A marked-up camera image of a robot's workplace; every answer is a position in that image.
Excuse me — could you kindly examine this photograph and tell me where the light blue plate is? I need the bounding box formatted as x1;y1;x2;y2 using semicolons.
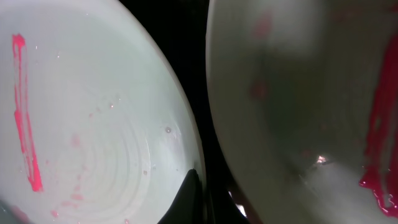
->
1;1;206;223

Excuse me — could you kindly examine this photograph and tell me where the pale green dirty plate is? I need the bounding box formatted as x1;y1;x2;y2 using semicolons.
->
206;0;397;223

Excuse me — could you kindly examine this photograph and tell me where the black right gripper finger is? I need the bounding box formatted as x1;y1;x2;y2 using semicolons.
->
158;169;204;224

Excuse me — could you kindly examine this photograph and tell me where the round black tray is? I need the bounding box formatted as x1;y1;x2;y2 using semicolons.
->
121;0;248;224

